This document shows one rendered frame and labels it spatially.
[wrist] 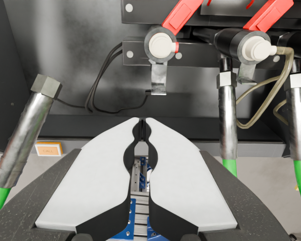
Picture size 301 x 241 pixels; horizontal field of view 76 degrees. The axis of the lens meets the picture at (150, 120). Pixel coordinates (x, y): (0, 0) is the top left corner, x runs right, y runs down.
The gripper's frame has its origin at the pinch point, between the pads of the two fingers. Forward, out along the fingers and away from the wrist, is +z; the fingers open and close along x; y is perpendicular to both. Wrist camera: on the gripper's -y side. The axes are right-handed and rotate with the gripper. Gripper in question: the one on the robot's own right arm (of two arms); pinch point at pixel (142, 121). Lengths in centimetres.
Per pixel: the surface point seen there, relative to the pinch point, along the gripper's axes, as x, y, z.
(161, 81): 1.7, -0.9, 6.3
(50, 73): -23.1, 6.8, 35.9
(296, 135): 16.7, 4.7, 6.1
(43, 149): -21.6, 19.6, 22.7
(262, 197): 117, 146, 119
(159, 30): 1.2, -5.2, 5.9
